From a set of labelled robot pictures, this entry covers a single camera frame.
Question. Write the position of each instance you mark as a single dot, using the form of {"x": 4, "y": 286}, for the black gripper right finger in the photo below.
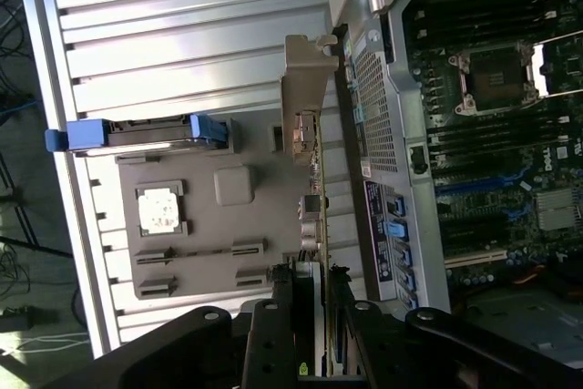
{"x": 382, "y": 352}

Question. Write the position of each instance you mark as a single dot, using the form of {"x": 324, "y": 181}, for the green Dell motherboard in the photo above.
{"x": 528, "y": 166}

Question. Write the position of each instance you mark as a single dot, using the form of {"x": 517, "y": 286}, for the metal port block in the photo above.
{"x": 350, "y": 65}

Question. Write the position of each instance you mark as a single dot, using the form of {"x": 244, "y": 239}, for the grey plastic parts rack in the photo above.
{"x": 200, "y": 225}

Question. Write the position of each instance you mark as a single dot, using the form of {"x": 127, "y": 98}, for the opened blue slot clip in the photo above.
{"x": 395, "y": 229}

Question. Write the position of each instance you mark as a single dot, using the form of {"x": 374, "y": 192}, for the open black PC case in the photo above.
{"x": 401, "y": 88}

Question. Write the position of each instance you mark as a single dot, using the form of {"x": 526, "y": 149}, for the black floor box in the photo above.
{"x": 27, "y": 316}

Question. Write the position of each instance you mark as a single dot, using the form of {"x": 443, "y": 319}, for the silver chipset heatsink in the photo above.
{"x": 555, "y": 209}

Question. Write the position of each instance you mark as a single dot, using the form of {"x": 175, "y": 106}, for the loose green RAM stick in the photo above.
{"x": 205, "y": 252}

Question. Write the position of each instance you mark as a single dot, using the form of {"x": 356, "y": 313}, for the metal socket cover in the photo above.
{"x": 539, "y": 70}

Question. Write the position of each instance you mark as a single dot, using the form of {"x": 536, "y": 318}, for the white expansion slot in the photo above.
{"x": 476, "y": 259}

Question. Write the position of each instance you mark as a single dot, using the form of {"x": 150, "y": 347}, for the hard disk in blue carrier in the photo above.
{"x": 136, "y": 134}

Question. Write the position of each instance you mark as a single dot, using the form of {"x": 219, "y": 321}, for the dark regulatory label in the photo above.
{"x": 378, "y": 234}

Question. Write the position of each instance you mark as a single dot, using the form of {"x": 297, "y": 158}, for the CPU socket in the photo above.
{"x": 494, "y": 74}

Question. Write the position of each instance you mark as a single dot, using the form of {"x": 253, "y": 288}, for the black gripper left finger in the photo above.
{"x": 268, "y": 352}

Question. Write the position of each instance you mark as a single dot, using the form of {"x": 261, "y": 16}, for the silver CPU chip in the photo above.
{"x": 158, "y": 210}

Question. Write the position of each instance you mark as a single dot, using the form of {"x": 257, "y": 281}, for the metal socket locking lever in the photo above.
{"x": 560, "y": 40}
{"x": 565, "y": 94}

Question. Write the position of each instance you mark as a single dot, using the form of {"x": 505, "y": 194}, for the blue expansion slot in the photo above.
{"x": 469, "y": 187}

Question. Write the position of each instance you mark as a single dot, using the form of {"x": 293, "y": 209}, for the service tag sticker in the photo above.
{"x": 366, "y": 169}

